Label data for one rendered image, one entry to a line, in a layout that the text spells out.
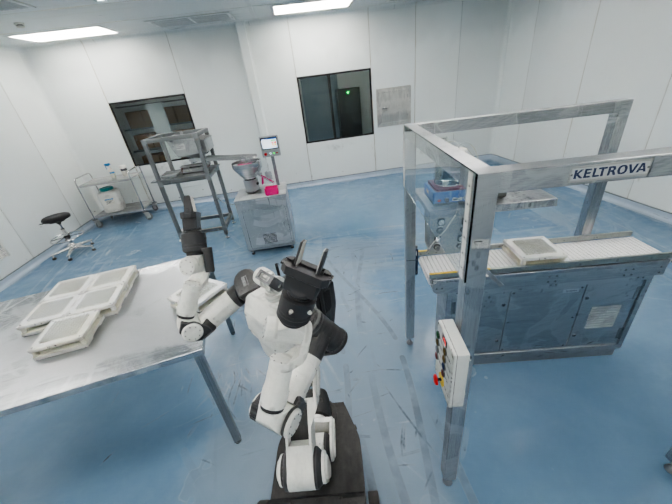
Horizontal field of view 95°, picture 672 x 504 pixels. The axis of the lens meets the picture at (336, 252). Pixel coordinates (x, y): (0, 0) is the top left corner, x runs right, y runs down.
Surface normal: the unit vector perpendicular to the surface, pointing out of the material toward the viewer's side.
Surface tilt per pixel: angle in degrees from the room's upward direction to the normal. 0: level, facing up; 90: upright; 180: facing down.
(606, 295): 90
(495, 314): 90
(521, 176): 90
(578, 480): 0
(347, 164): 90
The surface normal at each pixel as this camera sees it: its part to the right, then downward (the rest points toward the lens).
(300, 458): -0.07, -0.42
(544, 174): 0.00, 0.49
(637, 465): -0.11, -0.87
